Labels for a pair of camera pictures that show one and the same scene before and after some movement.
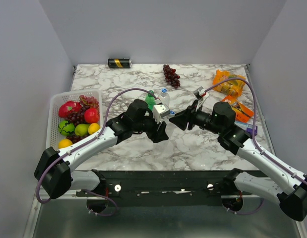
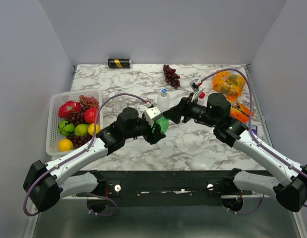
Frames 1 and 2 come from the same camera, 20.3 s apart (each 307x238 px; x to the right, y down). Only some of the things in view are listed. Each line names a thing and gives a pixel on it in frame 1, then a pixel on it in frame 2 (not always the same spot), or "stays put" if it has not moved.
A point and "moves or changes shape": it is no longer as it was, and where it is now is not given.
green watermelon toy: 66,128 stays put
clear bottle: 168,117 moves or changes shape
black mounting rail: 165,188 stays put
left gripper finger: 160,135 stays put
